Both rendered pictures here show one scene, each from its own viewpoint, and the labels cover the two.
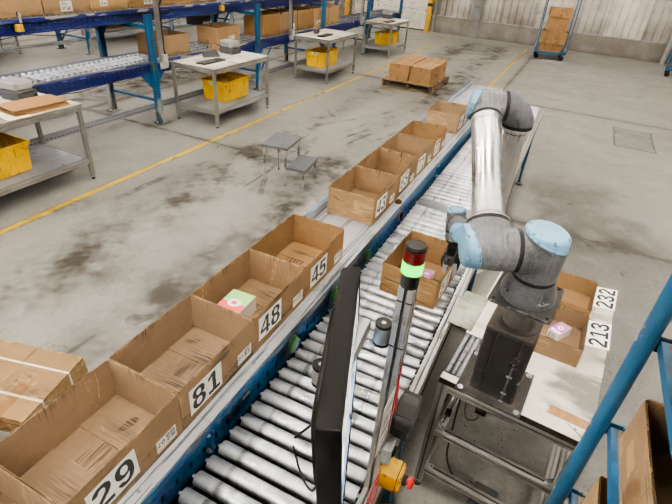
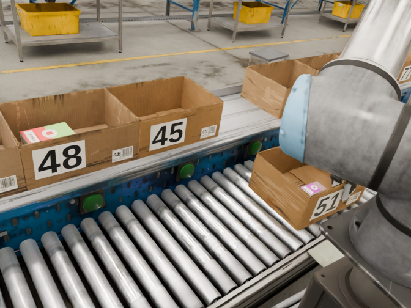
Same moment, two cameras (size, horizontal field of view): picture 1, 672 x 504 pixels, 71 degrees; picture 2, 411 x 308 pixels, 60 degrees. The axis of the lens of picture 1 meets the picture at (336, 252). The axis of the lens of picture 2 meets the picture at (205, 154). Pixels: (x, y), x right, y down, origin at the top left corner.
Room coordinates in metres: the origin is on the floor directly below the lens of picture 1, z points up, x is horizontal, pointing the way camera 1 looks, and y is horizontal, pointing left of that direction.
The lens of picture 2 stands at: (0.78, -0.54, 1.66)
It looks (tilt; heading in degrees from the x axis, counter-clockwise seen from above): 33 degrees down; 24
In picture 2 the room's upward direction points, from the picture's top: 9 degrees clockwise
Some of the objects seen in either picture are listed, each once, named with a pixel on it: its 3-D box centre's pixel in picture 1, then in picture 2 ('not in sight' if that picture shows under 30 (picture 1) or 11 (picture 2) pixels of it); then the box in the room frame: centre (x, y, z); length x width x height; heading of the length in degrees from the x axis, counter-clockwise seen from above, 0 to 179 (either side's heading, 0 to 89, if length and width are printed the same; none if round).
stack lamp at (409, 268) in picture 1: (413, 260); not in sight; (0.90, -0.18, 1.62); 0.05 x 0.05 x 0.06
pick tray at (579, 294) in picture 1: (551, 290); not in sight; (2.00, -1.12, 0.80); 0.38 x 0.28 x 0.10; 61
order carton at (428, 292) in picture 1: (421, 267); (309, 178); (2.06, -0.45, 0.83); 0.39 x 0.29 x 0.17; 153
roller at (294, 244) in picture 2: (392, 305); (252, 208); (1.86, -0.30, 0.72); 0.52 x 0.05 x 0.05; 66
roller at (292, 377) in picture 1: (334, 396); (98, 281); (1.27, -0.04, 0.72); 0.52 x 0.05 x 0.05; 66
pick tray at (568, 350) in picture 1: (539, 324); not in sight; (1.71, -0.97, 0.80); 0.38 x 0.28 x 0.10; 63
